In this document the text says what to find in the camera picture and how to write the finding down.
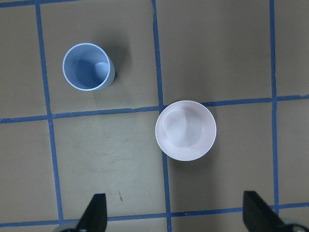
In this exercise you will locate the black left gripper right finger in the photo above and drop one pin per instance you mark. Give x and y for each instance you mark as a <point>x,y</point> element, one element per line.
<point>258,216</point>

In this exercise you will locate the pink plastic bowl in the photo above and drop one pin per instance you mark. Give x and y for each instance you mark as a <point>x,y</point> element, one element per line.
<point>185,130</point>

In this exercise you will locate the light blue plastic cup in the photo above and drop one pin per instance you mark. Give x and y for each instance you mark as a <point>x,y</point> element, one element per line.
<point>87,67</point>

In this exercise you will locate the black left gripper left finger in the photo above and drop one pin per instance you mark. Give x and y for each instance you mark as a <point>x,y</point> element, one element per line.
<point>94,218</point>

